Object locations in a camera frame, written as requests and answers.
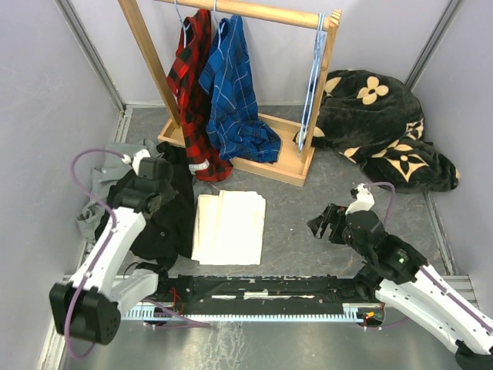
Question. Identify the grey shirt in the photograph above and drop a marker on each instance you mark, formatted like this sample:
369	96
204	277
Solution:
112	170

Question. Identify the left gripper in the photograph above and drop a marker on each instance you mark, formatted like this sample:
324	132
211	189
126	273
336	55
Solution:
170	192

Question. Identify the blue plaid shirt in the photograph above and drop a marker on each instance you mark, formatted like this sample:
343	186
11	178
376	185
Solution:
235	128

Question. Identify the black floral blanket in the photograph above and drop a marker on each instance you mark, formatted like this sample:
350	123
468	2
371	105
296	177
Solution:
377	123

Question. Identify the wooden clothes rack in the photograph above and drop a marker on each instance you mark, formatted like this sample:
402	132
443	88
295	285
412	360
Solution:
291	167

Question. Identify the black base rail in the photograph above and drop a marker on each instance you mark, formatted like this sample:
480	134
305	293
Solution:
255	296

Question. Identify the light blue hangers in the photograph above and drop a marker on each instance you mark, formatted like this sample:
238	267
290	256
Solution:
312	84

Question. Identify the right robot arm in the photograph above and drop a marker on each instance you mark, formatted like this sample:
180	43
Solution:
395	273

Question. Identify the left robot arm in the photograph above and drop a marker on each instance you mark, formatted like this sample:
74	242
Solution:
90	306

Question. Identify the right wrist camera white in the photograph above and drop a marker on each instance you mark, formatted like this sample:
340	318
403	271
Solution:
363	199

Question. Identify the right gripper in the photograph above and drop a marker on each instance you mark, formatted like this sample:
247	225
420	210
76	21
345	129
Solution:
335	216

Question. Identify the red plaid shirt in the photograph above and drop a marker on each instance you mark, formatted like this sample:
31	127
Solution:
194	105

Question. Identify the black shirt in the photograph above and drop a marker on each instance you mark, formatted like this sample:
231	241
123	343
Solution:
168	232

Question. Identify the blue hanger under red shirt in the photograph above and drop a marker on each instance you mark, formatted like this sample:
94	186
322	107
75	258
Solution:
185	27

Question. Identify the cream folded cloth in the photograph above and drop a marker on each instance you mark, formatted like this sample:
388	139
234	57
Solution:
228	228

